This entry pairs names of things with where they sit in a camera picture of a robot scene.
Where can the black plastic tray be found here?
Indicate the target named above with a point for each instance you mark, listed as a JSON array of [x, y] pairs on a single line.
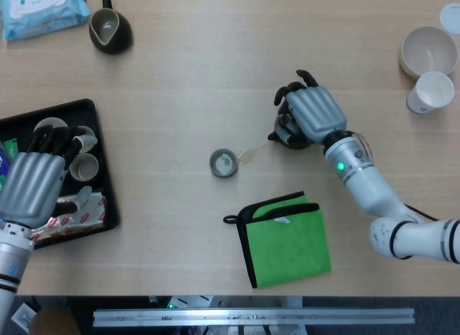
[[104, 162]]

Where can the white floor socket box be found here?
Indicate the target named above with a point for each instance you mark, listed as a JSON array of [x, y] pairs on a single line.
[[23, 316]]

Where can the green cloth with black trim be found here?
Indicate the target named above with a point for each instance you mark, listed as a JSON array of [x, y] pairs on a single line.
[[287, 248]]

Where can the wide beige tea bowl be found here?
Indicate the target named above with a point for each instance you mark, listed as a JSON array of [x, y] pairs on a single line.
[[50, 122]]

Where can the white paper cup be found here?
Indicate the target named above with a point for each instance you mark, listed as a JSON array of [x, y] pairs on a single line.
[[431, 90]]

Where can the orange-brown round stool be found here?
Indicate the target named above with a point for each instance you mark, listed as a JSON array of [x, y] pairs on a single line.
[[54, 320]]

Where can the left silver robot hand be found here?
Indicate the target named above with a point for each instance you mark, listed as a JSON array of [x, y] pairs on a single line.
[[32, 184]]

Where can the blue wet wipes pack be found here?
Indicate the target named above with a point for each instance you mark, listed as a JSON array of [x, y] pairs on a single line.
[[36, 11]]

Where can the green tea packet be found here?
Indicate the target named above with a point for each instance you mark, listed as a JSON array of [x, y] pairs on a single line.
[[11, 148]]

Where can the aluminium rail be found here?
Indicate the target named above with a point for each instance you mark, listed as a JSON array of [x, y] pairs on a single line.
[[251, 317]]

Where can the grey-green ceramic teacup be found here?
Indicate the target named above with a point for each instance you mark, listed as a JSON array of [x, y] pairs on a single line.
[[223, 164]]

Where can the small beige teacup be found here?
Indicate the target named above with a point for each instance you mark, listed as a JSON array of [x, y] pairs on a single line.
[[89, 139], [84, 166]]

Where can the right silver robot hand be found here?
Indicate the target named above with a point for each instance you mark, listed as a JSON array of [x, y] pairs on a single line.
[[318, 110]]

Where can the purple snack pack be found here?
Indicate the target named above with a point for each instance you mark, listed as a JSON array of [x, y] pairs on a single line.
[[3, 166]]

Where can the white plastic lid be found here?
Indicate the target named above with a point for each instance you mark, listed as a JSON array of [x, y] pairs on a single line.
[[452, 18]]

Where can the dark ceramic pitcher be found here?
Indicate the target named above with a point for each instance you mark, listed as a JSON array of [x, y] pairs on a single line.
[[118, 36]]

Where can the silver foil packet red labels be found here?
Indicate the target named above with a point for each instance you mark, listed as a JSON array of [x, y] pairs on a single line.
[[90, 216]]

